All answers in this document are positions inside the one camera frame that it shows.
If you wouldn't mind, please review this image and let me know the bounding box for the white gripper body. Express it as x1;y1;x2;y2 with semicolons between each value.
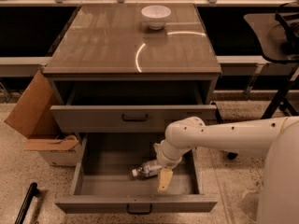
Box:
155;140;183;170

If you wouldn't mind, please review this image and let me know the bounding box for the clear plastic water bottle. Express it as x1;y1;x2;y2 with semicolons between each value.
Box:
132;160;162;177

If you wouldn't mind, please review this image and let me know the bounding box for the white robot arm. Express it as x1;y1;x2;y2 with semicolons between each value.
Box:
155;117;299;224

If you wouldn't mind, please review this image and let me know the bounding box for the open lower grey drawer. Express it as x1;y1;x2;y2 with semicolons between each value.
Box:
55;133;218;215

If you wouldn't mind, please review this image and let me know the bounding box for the grey drawer cabinet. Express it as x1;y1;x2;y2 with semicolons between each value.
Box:
42;3;222;135

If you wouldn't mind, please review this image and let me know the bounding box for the upper grey drawer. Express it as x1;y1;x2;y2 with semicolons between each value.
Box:
50;105;216;133

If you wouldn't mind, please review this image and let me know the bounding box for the brown cardboard box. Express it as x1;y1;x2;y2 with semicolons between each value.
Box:
5;72;81;166

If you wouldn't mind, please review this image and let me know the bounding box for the white ceramic bowl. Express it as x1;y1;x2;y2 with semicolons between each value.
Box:
141;5;171;30

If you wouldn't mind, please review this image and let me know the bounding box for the black bar left floor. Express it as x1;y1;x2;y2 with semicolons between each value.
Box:
14;182;39;224

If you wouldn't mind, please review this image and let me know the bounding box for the black chair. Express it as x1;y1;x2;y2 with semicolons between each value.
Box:
244;2;299;119

